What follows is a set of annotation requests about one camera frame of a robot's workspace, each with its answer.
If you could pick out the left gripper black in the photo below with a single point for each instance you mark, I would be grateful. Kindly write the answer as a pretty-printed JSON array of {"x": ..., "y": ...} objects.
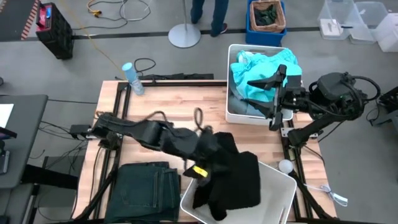
[{"x": 210, "y": 149}]

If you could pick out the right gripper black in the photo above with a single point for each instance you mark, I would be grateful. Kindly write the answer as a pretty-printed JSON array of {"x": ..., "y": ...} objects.
[{"x": 293, "y": 96}]

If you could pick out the teal garment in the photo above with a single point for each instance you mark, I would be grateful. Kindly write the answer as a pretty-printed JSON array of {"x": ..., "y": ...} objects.
[{"x": 258, "y": 70}]

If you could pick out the light blue denim jeans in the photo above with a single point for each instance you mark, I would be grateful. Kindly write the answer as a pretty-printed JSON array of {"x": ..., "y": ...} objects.
[{"x": 241, "y": 107}]

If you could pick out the black garment with white label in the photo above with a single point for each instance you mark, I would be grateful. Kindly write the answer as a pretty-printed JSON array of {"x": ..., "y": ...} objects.
[{"x": 239, "y": 183}]

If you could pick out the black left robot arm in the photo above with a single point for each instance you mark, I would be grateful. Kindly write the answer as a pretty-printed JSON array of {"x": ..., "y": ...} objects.
[{"x": 149, "y": 133}]

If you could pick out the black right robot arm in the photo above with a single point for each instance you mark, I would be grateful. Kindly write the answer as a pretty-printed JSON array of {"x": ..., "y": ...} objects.
[{"x": 332, "y": 90}]

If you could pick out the black clothes in wicker basket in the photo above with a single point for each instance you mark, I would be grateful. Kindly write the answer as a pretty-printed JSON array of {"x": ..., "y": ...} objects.
[{"x": 264, "y": 15}]

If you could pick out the white woven plastic basket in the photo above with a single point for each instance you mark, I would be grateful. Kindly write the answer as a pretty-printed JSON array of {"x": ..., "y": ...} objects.
[
  {"x": 280, "y": 193},
  {"x": 245, "y": 119}
]

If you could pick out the folded dark denim jeans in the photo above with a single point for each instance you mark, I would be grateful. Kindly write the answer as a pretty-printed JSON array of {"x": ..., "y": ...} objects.
[{"x": 143, "y": 193}]

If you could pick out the blue plastic crate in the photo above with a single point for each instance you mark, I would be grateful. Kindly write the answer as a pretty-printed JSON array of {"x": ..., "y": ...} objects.
[{"x": 255, "y": 37}]

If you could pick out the white round ball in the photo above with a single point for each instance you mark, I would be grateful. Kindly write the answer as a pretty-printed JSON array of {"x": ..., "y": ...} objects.
[{"x": 285, "y": 165}]

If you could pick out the brown wicker basket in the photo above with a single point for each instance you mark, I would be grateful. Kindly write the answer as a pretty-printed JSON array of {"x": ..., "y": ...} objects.
[{"x": 278, "y": 18}]

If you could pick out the person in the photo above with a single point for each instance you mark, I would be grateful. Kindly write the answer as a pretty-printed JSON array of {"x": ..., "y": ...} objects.
[{"x": 219, "y": 15}]

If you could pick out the black flat strip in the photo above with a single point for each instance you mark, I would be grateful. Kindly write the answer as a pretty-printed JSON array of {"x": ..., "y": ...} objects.
[{"x": 174, "y": 76}]

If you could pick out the clear plastic storage bin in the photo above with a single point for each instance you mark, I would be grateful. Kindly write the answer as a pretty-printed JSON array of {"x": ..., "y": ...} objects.
[
  {"x": 388, "y": 34},
  {"x": 335, "y": 18},
  {"x": 368, "y": 21}
]

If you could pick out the grey round-base floor stand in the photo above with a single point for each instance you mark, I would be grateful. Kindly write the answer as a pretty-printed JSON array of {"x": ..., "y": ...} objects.
[{"x": 184, "y": 35}]

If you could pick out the clear plastic water bottle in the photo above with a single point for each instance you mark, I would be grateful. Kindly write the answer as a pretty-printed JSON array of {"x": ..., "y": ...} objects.
[{"x": 133, "y": 77}]

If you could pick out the black power adapter box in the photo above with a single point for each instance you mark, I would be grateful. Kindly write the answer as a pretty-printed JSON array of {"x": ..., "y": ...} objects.
[{"x": 79, "y": 130}]

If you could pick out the dark grey desk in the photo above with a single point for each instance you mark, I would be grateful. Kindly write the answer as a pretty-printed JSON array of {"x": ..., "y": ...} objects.
[{"x": 25, "y": 140}]

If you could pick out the black phone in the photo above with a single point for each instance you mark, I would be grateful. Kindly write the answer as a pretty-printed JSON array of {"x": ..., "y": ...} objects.
[{"x": 3, "y": 161}]

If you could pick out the black crate with red top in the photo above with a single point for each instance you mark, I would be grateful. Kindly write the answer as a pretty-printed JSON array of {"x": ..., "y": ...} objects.
[{"x": 57, "y": 34}]

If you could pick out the white paper sheet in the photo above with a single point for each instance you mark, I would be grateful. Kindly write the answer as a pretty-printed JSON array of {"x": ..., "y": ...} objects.
[{"x": 5, "y": 113}]

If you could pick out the black mat with striped edge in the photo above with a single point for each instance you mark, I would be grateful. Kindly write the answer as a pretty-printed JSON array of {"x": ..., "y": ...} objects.
[{"x": 14, "y": 18}]

